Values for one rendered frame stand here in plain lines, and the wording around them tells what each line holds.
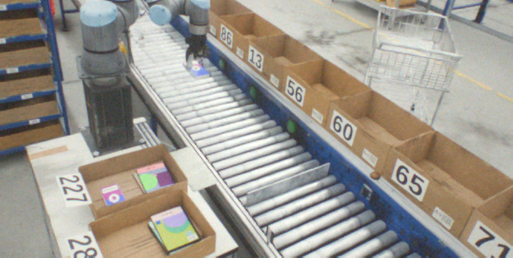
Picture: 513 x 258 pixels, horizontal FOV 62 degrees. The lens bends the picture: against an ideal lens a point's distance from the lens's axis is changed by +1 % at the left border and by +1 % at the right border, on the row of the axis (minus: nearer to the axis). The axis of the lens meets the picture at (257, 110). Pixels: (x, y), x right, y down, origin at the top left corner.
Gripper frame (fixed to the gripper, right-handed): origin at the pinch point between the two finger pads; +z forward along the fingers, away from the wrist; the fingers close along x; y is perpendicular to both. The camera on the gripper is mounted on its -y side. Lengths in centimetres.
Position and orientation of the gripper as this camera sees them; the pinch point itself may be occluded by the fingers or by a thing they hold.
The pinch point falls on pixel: (195, 67)
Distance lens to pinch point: 212.7
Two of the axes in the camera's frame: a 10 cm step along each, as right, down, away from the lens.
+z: -1.1, 8.2, 5.6
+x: 8.6, -2.0, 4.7
